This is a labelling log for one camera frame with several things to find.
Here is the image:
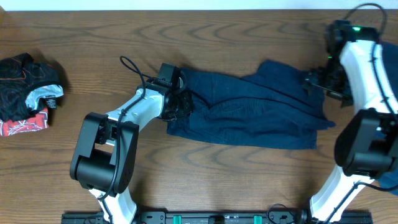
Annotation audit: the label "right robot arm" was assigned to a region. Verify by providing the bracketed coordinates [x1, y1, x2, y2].
[300, 20, 397, 223]

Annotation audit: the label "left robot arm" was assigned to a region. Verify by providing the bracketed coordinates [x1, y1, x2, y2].
[70, 83, 193, 223]

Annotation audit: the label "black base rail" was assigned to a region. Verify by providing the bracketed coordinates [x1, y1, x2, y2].
[60, 210, 373, 224]

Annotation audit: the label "navy blue garment pile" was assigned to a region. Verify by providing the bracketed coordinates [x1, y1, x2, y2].
[378, 42, 397, 188]

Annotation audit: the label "navy blue shorts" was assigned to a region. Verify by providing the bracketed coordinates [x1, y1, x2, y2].
[167, 60, 335, 149]

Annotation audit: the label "red patterned folded garment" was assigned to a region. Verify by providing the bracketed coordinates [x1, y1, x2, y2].
[1, 106, 49, 137]

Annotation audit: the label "black patterned folded garment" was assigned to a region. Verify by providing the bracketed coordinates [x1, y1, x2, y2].
[1, 53, 64, 121]

